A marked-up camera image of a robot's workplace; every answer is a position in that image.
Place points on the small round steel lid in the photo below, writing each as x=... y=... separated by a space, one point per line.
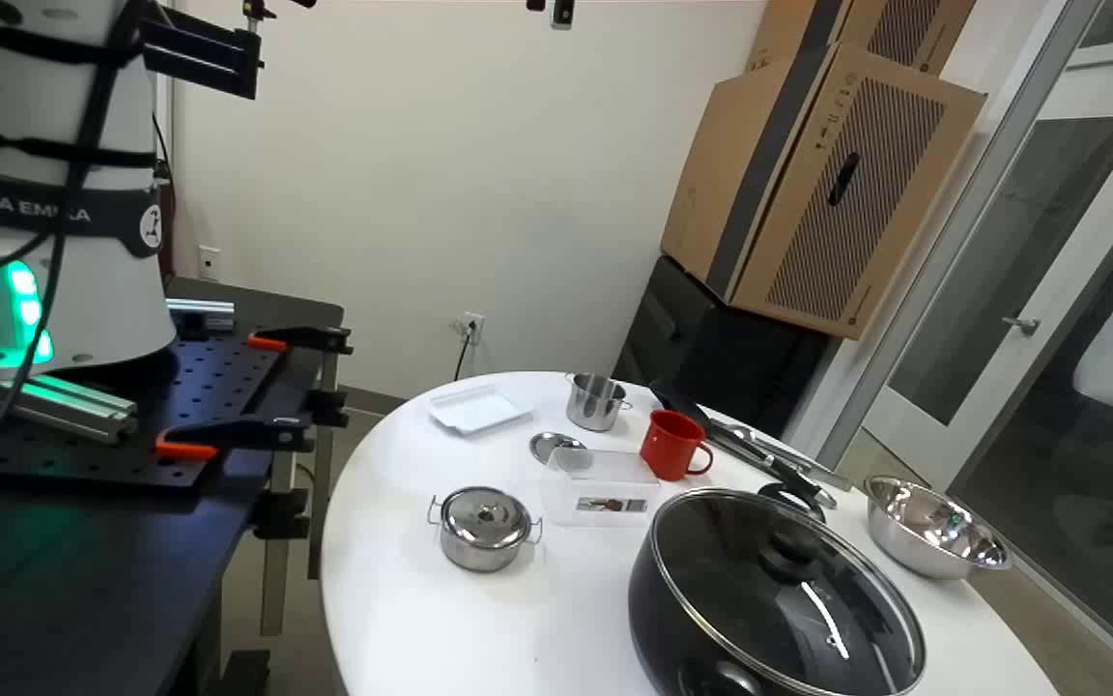
x=563 y=452

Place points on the small steel pot lid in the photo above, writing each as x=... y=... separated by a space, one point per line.
x=465 y=520

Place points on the large cardboard box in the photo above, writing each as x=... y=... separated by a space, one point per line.
x=841 y=194

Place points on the small cardboard box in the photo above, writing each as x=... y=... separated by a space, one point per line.
x=904 y=25

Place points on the white rectangular lid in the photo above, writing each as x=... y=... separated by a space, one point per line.
x=482 y=411

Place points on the small steel pot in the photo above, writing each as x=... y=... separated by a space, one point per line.
x=483 y=556

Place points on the glass pot lid black knob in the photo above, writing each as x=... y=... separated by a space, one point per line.
x=736 y=556

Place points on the large black cooking pot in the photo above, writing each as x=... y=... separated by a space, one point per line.
x=648 y=619

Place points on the steel cup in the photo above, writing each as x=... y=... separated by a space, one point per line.
x=595 y=408

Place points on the red mug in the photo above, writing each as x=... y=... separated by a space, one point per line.
x=669 y=448

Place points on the white glass door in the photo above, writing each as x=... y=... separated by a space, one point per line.
x=1006 y=234

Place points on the black spatula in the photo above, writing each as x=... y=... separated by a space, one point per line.
x=792 y=472

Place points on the steel mixing bowl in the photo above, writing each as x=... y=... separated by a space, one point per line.
x=935 y=530

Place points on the black perforated workbench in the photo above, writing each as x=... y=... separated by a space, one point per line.
x=68 y=595

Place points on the white wall outlet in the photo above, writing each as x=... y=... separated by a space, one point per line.
x=473 y=324
x=211 y=262

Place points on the black stereo camera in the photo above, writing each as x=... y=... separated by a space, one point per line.
x=204 y=56

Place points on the aluminium extrusion rail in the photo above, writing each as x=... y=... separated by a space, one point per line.
x=68 y=408

